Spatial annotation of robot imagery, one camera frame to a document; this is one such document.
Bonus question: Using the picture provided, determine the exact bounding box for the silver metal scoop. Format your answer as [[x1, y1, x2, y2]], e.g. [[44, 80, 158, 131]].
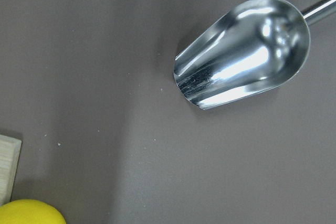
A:
[[173, 0, 335, 110]]

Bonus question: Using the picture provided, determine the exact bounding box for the wooden cutting board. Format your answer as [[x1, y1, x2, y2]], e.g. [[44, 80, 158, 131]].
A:
[[0, 135, 22, 206]]

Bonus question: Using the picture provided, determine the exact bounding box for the whole yellow lemon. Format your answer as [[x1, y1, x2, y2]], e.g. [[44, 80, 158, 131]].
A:
[[1, 199, 66, 223]]

